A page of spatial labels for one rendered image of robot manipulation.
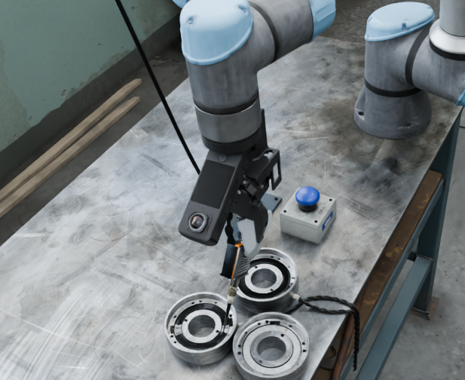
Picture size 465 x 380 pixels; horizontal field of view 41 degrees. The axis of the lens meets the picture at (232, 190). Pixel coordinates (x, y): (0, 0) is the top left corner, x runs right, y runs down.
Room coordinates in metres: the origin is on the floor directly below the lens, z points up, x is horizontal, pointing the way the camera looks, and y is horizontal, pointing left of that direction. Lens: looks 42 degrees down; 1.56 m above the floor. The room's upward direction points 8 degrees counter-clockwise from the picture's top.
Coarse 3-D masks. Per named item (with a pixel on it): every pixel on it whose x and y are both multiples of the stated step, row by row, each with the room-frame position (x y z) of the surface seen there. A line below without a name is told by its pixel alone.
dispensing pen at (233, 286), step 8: (240, 240) 0.59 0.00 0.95; (232, 248) 0.58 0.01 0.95; (232, 256) 0.57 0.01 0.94; (224, 264) 0.57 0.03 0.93; (232, 264) 0.56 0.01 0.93; (224, 272) 0.56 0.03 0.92; (232, 272) 0.56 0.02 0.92; (232, 280) 0.56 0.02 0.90; (232, 288) 0.56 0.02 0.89; (232, 296) 0.55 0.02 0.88; (224, 328) 0.53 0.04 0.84
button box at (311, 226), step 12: (288, 204) 0.75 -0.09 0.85; (300, 204) 0.75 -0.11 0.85; (324, 204) 0.74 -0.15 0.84; (288, 216) 0.73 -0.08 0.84; (300, 216) 0.72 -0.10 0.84; (312, 216) 0.72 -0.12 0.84; (324, 216) 0.72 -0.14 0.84; (288, 228) 0.73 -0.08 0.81; (300, 228) 0.72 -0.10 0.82; (312, 228) 0.70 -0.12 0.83; (324, 228) 0.71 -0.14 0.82; (312, 240) 0.70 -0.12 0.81
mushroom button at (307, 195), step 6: (306, 186) 0.76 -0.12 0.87; (300, 192) 0.75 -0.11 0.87; (306, 192) 0.74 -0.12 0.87; (312, 192) 0.74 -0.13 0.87; (318, 192) 0.74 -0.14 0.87; (300, 198) 0.74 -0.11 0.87; (306, 198) 0.73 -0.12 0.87; (312, 198) 0.73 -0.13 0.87; (318, 198) 0.73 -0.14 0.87; (306, 204) 0.73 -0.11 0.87; (312, 204) 0.73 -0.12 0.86
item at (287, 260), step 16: (256, 256) 0.66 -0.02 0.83; (288, 256) 0.64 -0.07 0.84; (256, 272) 0.64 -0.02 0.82; (272, 272) 0.63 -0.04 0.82; (256, 288) 0.60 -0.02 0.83; (272, 288) 0.60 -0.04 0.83; (240, 304) 0.58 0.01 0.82; (256, 304) 0.57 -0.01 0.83; (272, 304) 0.57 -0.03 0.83; (288, 304) 0.58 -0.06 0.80
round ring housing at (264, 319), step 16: (256, 320) 0.54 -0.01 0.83; (272, 320) 0.54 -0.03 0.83; (288, 320) 0.53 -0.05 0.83; (240, 336) 0.52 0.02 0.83; (256, 336) 0.52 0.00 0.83; (272, 336) 0.51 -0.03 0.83; (304, 336) 0.50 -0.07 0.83; (240, 352) 0.50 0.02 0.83; (256, 352) 0.49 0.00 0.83; (288, 352) 0.48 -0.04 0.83; (304, 352) 0.48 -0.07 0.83; (240, 368) 0.47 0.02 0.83; (304, 368) 0.46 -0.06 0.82
